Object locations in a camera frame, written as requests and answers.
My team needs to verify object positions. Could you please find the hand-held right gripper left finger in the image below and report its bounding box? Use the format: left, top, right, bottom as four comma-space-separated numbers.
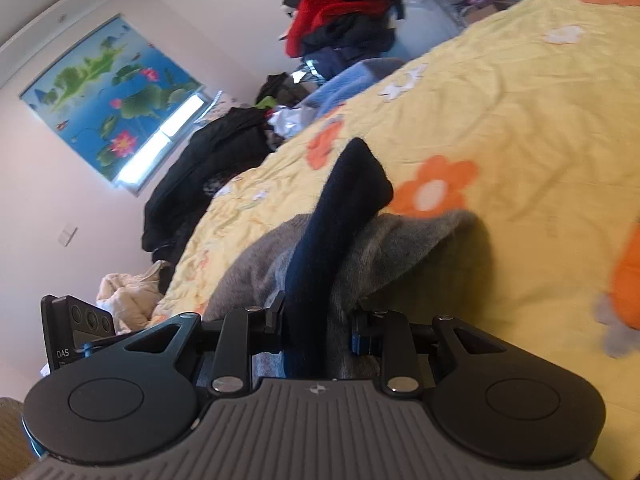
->
122, 290, 288, 398

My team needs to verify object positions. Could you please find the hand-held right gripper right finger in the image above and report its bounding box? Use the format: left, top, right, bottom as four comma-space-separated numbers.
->
349, 309, 506, 398

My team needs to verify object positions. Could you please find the navy and grey knit sweater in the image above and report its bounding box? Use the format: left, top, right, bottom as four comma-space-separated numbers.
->
202, 137, 483, 382

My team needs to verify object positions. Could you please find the pile of dark and red clothes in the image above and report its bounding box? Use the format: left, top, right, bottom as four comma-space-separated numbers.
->
282, 0, 407, 68

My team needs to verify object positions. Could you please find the cream crumpled cloth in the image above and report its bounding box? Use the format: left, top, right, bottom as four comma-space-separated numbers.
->
95, 259, 174, 337

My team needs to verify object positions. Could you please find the heap of black clothing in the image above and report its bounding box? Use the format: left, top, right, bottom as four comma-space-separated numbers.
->
141, 106, 274, 267

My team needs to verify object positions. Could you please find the white crumpled plastic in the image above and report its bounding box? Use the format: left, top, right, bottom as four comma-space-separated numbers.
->
266, 104, 312, 139

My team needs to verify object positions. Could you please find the window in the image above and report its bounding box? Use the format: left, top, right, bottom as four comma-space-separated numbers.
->
111, 90, 224, 194

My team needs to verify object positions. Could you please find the black and green bag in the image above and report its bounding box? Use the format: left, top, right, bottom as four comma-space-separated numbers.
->
254, 73, 311, 111

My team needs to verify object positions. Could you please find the lotus print roller blind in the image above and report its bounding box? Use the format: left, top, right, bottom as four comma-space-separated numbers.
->
19, 14, 207, 170

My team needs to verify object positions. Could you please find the blue fleece blanket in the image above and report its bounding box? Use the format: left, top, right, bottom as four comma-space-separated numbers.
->
294, 57, 407, 117

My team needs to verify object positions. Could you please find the yellow floral bedsheet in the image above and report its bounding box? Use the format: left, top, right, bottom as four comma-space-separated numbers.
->
150, 0, 640, 480

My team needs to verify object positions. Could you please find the light blue fabric bundle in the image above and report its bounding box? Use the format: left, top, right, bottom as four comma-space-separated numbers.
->
395, 0, 471, 59

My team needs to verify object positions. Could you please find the cardboard box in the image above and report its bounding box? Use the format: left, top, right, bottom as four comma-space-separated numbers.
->
472, 1, 513, 23

